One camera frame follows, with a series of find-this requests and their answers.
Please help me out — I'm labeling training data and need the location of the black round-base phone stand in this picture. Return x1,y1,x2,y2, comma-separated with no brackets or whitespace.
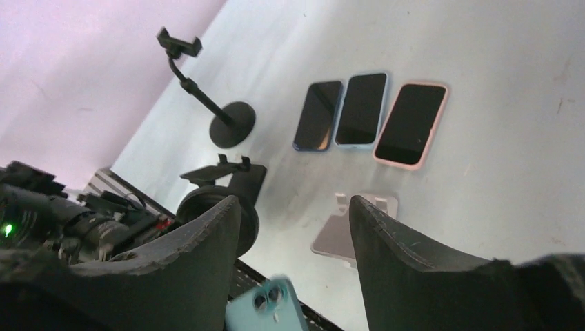
157,27,256,149

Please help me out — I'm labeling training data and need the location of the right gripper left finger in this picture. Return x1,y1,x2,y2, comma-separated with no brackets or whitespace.
1,196,241,330

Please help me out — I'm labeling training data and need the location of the light blue phone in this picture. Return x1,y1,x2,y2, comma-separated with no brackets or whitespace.
335,72,389,148

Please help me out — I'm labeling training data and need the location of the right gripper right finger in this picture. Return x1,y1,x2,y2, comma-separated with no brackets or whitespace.
349,196,584,330

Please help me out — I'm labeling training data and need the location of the pink phone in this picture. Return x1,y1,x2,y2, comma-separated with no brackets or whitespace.
373,81,449,171

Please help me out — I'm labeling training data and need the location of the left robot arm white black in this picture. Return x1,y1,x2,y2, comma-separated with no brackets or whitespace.
1,161,180,265

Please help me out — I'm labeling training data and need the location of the white flat phone stand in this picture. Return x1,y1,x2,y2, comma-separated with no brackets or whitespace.
310,191,399,269

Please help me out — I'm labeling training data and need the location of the teal phone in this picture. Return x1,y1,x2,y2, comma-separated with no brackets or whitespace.
224,276,309,331

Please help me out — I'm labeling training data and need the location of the black gooseneck phone stand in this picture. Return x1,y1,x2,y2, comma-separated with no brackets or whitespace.
175,185,259,258

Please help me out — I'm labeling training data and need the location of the black folding phone stand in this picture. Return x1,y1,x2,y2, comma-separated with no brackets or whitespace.
179,154,268,206

